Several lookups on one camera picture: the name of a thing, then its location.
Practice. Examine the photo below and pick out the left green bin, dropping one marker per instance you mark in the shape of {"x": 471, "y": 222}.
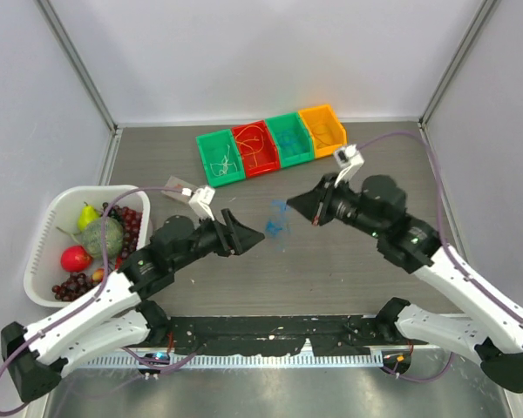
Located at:
{"x": 220, "y": 158}

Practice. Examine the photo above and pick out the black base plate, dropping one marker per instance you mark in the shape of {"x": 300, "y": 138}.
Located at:
{"x": 276, "y": 336}

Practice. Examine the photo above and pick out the white cable duct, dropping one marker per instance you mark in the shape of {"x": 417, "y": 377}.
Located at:
{"x": 305, "y": 359}

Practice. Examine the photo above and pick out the orange bin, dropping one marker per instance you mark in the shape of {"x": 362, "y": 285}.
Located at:
{"x": 325, "y": 129}

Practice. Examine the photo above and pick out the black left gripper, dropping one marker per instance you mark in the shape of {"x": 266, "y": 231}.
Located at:
{"x": 234, "y": 239}

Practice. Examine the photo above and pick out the green melon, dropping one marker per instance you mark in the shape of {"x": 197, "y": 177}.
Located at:
{"x": 99, "y": 232}

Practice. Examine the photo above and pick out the small peach fruit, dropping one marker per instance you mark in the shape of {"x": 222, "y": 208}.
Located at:
{"x": 99, "y": 274}

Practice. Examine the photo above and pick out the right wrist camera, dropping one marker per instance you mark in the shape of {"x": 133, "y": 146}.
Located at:
{"x": 349, "y": 160}

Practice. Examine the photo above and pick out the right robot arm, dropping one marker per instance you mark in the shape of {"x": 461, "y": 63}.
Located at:
{"x": 492, "y": 334}

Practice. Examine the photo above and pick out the white plastic basket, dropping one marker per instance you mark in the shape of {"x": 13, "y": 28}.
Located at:
{"x": 43, "y": 270}

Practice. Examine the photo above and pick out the right green bin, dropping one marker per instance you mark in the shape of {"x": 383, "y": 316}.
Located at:
{"x": 291, "y": 138}

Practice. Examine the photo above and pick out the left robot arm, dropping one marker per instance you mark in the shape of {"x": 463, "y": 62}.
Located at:
{"x": 119, "y": 312}

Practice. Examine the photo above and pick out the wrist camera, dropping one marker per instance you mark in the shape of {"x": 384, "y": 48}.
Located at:
{"x": 199, "y": 200}
{"x": 349, "y": 160}

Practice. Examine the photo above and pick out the red bin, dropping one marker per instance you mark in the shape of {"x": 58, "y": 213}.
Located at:
{"x": 254, "y": 142}

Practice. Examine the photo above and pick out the red apple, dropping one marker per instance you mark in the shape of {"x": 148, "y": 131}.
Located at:
{"x": 75, "y": 259}

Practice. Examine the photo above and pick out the small card box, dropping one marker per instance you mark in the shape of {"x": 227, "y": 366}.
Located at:
{"x": 179, "y": 189}

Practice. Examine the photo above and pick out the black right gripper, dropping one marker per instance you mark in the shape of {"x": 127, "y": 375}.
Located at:
{"x": 310, "y": 204}

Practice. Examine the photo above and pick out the dark grape bunch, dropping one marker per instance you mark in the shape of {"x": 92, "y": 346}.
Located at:
{"x": 130, "y": 221}

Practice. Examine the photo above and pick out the red grape bunch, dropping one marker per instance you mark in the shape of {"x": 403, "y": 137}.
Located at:
{"x": 75, "y": 286}

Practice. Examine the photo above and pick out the green bin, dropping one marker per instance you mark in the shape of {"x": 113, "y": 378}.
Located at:
{"x": 291, "y": 138}
{"x": 220, "y": 158}

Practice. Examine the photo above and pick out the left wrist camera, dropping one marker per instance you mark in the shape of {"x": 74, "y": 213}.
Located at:
{"x": 199, "y": 200}

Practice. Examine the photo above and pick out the green pear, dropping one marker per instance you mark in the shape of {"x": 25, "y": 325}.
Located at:
{"x": 87, "y": 215}

